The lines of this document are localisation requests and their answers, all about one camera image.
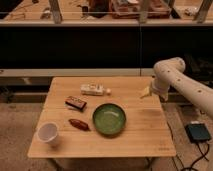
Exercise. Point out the black box on floor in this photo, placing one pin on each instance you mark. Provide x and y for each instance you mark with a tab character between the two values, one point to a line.
197	133

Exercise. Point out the brown chocolate bar wrapper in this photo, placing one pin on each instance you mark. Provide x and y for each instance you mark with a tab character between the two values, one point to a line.
75	102

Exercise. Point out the green ceramic bowl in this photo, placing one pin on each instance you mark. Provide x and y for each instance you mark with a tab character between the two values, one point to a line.
109	119

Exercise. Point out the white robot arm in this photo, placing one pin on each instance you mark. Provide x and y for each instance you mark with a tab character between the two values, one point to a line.
169	73

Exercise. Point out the red snack packet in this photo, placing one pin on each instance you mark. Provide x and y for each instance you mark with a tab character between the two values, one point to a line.
79	124

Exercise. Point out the wooden table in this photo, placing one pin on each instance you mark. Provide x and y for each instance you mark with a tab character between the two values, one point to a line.
145	134

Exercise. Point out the long workbench shelf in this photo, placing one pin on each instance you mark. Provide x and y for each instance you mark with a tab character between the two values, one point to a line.
44	38

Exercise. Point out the white plastic cup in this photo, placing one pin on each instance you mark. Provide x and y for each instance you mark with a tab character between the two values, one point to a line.
48	133

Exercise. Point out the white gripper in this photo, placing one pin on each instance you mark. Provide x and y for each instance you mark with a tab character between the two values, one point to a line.
156	88

